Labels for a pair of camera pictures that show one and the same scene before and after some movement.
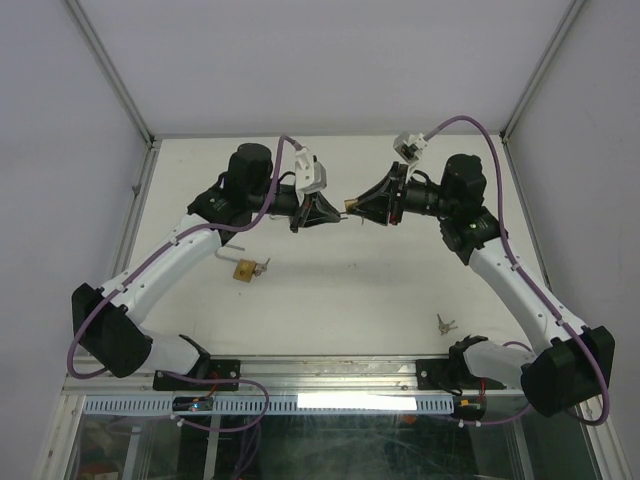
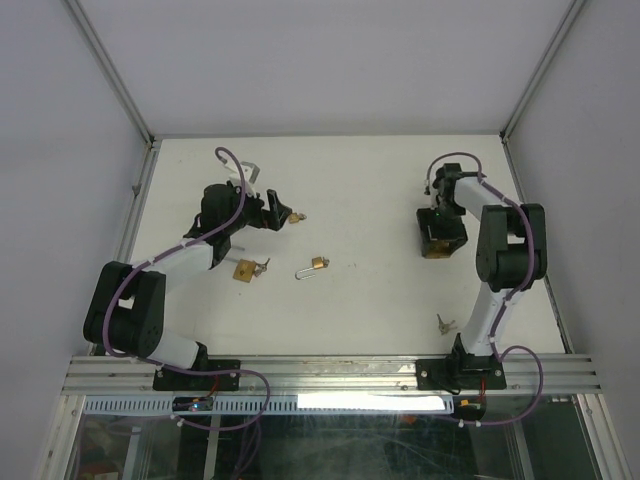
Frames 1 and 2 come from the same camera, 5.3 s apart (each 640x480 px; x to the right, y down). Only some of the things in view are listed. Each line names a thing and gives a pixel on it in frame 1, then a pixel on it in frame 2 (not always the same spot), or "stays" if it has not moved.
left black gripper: (315, 210) to (275, 217)
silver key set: (443, 328) stays
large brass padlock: (245, 270) stays
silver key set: (259, 268) stays
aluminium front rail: (289, 378) stays
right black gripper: (376, 203) to (456, 235)
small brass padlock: (350, 204) to (317, 262)
